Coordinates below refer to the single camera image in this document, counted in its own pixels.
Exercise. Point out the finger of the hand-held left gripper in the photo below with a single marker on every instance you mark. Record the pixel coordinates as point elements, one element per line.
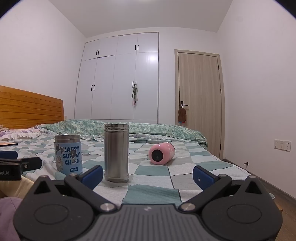
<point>8,154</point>
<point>32,164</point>

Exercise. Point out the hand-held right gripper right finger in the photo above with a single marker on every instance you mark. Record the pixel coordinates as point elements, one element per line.
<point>203,177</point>

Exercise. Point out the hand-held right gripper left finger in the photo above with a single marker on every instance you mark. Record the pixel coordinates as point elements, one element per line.
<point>92,176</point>

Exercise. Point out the pink cup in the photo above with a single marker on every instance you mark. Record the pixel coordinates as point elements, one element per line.
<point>160,153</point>

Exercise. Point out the blue printed cup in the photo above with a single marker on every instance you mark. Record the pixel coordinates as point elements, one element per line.
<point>68,155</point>

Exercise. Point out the cream cloth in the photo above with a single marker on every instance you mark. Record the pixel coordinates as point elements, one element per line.
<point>16,187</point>

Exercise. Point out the purple floral pillow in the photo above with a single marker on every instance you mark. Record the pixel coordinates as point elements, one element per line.
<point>20,133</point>

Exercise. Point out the tall stainless steel flask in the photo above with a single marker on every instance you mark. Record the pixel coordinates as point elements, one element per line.
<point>116,153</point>

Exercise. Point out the purple cloth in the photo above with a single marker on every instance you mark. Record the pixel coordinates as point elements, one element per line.
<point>9,215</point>

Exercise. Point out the checkered bedsheet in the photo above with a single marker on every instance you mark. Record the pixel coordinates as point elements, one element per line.
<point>157,172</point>

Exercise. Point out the wooden headboard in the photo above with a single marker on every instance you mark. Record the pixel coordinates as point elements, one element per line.
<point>30,109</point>

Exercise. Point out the green floral quilt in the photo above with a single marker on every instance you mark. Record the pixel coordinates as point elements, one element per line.
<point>143,131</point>

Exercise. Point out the light wooden door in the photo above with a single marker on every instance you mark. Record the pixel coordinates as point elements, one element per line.
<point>198,99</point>

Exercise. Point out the white wardrobe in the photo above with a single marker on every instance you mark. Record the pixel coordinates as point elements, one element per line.
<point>115,81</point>

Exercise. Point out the white wall socket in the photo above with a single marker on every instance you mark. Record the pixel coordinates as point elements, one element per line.
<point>282,145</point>

